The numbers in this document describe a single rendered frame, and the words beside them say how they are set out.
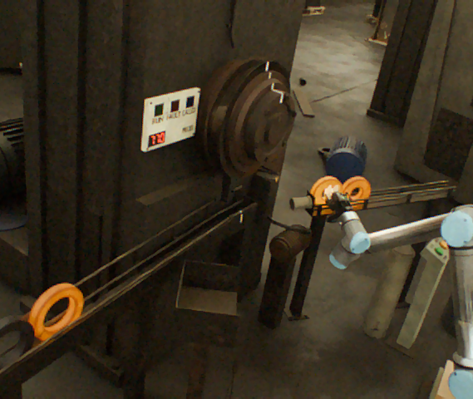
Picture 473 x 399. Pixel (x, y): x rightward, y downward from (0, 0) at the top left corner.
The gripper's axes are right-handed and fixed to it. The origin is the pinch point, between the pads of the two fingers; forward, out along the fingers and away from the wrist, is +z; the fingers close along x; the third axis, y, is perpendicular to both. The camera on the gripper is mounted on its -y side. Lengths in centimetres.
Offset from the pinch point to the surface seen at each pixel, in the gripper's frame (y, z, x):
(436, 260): -5, -43, -39
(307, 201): -4.3, -3.5, 10.7
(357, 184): 3.4, -0.8, -14.0
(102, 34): 68, 7, 106
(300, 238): -19.5, -12.4, 12.3
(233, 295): 3, -55, 63
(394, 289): -33, -37, -34
